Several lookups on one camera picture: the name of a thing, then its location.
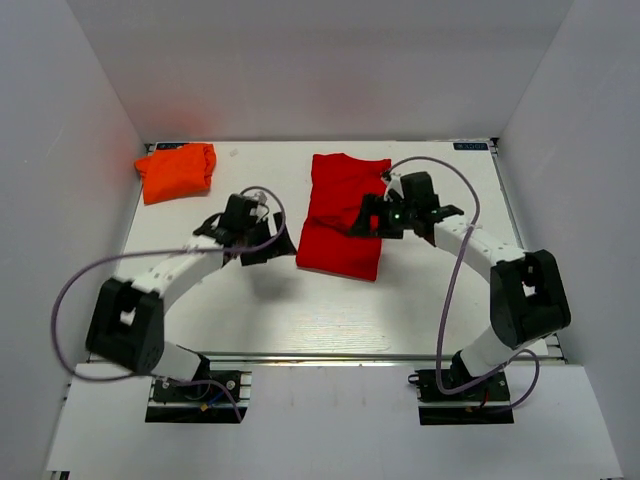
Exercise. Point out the blue label left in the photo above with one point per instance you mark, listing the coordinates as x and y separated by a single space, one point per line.
169 145

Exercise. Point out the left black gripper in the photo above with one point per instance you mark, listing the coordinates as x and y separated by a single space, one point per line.
282 246

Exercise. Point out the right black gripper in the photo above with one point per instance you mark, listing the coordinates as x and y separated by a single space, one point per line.
373 205

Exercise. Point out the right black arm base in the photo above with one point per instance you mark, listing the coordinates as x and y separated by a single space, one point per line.
486 404

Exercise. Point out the red t-shirt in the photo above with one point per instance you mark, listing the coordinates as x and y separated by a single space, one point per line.
339 183

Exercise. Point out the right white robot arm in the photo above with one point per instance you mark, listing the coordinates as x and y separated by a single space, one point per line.
527 299

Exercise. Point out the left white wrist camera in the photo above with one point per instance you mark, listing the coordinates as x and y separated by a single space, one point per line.
260 197

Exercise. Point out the orange folded t-shirt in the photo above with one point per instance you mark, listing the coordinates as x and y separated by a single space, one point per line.
176 173

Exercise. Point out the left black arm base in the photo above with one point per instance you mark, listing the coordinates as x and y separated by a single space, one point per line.
224 402

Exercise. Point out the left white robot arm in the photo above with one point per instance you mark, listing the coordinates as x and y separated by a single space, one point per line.
128 323

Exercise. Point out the blue label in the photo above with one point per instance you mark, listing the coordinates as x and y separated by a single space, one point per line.
470 146
169 145

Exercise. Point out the blue label right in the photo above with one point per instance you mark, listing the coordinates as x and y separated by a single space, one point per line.
470 146

